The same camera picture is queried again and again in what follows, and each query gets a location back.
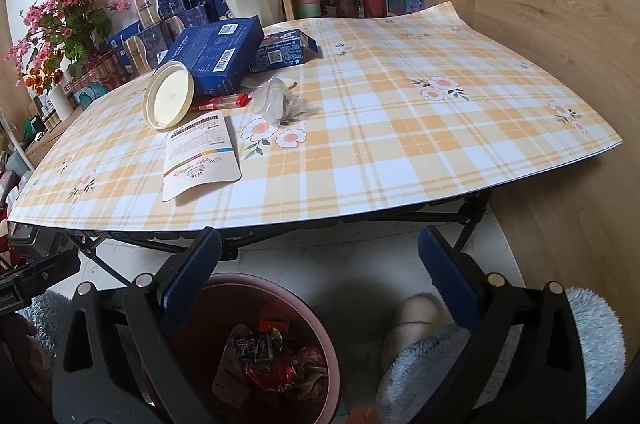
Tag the yellow plaid floral tablecloth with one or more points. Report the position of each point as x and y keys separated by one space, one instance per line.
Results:
x=400 y=129

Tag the orange artificial flowers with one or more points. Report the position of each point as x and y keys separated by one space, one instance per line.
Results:
x=42 y=74

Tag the row of small brown bottles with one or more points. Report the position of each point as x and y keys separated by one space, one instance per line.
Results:
x=47 y=114

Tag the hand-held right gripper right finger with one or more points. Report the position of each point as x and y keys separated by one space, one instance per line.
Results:
x=450 y=279

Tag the person's fluffy trouser leg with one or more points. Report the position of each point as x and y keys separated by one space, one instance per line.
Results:
x=595 y=329
x=45 y=314

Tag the clear plastic wrapper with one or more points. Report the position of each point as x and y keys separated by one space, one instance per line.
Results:
x=272 y=102

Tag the white bottle vase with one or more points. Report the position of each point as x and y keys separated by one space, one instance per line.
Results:
x=60 y=102

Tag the brown glass cup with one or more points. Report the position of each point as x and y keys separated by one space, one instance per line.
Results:
x=348 y=7

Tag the large blue coffee box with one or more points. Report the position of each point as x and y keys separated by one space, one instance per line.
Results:
x=215 y=49

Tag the person's right fluffy trouser leg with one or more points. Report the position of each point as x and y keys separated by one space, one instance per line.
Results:
x=595 y=329

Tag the maroon plastic bin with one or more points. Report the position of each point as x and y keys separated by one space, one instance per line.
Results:
x=235 y=299

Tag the flat blue box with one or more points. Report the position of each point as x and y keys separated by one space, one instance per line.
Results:
x=122 y=37

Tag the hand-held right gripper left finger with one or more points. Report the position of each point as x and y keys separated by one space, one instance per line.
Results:
x=192 y=274

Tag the floral tin box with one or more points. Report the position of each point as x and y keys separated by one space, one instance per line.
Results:
x=95 y=84

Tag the red lighter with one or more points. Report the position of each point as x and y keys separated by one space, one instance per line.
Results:
x=225 y=102

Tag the person's left fluffy trouser leg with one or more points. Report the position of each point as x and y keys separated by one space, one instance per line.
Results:
x=45 y=314

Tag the beige slipper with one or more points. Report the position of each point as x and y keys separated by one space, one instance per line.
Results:
x=417 y=319

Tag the black folding table frame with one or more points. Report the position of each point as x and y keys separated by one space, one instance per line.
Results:
x=470 y=209

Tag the red gold wrapper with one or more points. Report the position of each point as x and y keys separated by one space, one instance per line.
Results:
x=310 y=369

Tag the wooden low cabinet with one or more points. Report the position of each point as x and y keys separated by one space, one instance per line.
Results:
x=55 y=134

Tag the white paper pouch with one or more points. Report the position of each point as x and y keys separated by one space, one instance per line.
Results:
x=200 y=154

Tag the red white patterned blanket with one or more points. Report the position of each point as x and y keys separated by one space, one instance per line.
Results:
x=9 y=186

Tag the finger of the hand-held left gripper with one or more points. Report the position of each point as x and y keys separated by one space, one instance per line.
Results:
x=35 y=243
x=45 y=274

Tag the small blue carton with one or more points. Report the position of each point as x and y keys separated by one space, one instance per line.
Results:
x=280 y=49

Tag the blue box with white label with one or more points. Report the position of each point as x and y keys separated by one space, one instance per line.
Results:
x=217 y=7

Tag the crushed red can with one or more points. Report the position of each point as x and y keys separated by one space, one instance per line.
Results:
x=272 y=374

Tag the cream round lid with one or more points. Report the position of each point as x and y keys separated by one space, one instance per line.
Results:
x=167 y=97

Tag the red cup with white lid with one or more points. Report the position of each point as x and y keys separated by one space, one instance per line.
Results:
x=373 y=4

